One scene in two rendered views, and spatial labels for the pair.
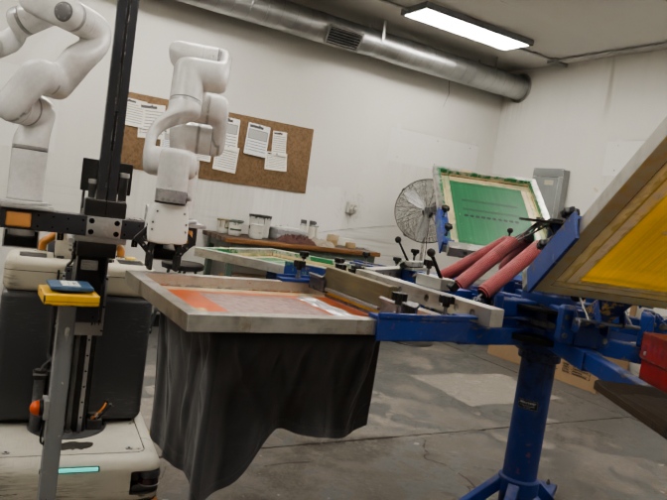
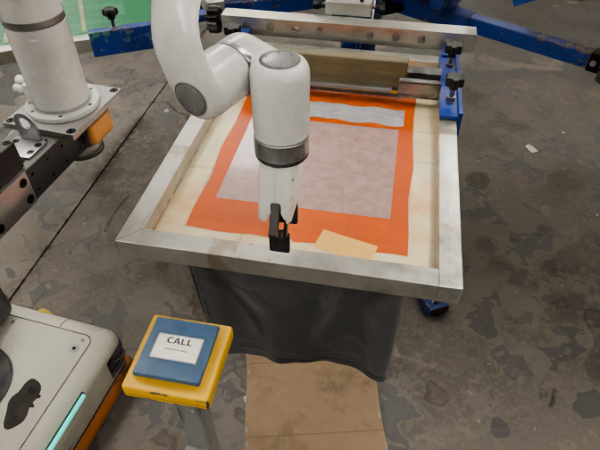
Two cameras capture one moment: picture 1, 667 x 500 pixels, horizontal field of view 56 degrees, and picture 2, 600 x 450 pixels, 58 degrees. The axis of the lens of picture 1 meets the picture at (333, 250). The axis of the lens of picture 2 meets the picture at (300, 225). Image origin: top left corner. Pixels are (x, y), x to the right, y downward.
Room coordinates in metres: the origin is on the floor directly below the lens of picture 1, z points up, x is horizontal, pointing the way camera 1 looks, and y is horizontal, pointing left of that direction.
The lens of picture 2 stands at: (1.15, 0.85, 1.65)
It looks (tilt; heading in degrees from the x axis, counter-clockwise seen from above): 44 degrees down; 312
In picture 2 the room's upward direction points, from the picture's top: straight up
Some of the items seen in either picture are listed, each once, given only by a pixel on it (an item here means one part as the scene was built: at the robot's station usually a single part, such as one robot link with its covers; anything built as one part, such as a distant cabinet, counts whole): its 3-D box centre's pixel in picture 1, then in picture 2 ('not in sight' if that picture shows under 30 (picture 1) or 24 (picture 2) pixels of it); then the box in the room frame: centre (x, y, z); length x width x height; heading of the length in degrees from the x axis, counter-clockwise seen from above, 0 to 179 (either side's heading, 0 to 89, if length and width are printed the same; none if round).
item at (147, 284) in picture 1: (291, 302); (319, 137); (1.76, 0.10, 0.97); 0.79 x 0.58 x 0.04; 121
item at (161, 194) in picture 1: (173, 196); (282, 137); (1.57, 0.41, 1.22); 0.09 x 0.07 x 0.03; 121
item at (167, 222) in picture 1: (167, 220); (282, 175); (1.57, 0.42, 1.16); 0.10 x 0.07 x 0.11; 121
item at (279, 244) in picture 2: (145, 255); (278, 241); (1.54, 0.46, 1.07); 0.03 x 0.03 x 0.07; 31
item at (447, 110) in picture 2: (419, 325); (447, 91); (1.65, -0.25, 0.98); 0.30 x 0.05 x 0.07; 121
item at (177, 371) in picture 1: (179, 386); (294, 309); (1.61, 0.35, 0.74); 0.45 x 0.03 x 0.43; 31
